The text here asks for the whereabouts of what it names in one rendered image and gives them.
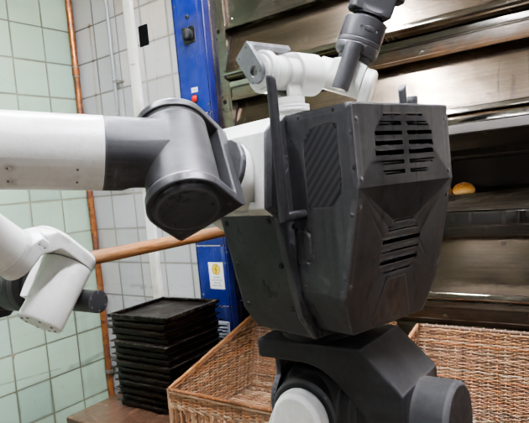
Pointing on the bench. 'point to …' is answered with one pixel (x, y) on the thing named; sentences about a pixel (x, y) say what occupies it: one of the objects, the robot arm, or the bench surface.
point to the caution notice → (216, 275)
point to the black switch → (188, 34)
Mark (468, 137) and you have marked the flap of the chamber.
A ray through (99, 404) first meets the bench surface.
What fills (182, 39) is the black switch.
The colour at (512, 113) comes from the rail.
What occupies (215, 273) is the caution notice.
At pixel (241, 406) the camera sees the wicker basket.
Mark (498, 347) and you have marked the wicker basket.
